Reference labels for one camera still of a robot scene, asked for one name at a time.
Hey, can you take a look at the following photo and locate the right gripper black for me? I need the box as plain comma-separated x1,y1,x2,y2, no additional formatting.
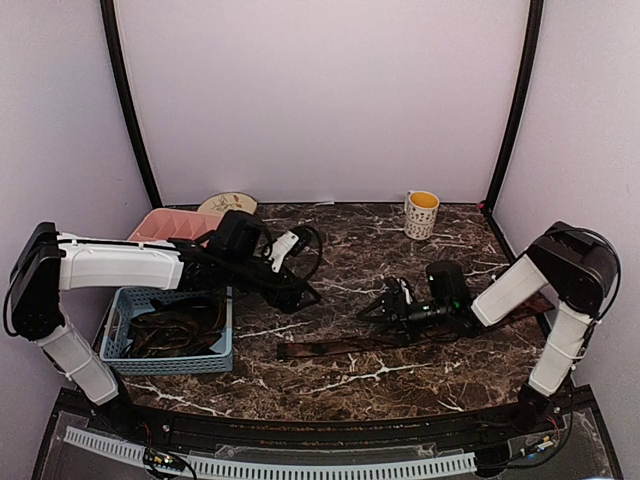
358,291,453,347

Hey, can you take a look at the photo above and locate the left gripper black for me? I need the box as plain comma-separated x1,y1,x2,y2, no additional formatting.
223,254,322,315

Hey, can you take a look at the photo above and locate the brown red patterned tie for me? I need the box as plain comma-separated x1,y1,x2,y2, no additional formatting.
276,293,554,361

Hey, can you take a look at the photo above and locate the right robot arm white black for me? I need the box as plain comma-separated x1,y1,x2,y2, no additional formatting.
356,221,622,434

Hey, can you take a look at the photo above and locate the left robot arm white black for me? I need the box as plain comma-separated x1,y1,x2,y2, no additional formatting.
2,222,321,436

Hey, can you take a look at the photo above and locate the white mug yellow inside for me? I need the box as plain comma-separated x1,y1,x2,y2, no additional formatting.
404,190,440,241

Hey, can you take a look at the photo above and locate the beige floral plate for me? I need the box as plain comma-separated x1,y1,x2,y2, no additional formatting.
197,192,258,215

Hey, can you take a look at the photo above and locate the pink divided organizer tray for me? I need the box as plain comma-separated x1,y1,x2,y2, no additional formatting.
128,208,222,242

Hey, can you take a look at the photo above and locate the blue perforated plastic basket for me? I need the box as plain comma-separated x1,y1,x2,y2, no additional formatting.
99,287,234,376

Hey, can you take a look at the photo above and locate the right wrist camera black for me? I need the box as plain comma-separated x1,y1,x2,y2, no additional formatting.
426,260,472,315

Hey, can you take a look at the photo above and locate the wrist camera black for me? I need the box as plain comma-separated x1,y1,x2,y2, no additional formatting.
204,210,317,273
426,260,472,315

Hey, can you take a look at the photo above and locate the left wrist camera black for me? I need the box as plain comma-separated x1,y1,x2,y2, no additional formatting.
204,210,317,273

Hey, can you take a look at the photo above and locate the black front rail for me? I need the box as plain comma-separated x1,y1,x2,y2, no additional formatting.
132,404,521,452

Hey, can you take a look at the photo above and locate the white slotted cable duct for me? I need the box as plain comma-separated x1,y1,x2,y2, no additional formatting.
63,427,477,479

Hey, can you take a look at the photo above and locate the left black frame post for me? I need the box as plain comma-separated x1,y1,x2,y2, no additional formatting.
99,0,163,208

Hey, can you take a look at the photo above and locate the black frame post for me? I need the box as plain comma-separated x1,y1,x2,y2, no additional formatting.
483,0,544,216
99,0,163,208

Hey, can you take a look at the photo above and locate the right black frame post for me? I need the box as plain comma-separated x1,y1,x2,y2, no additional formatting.
483,0,544,216

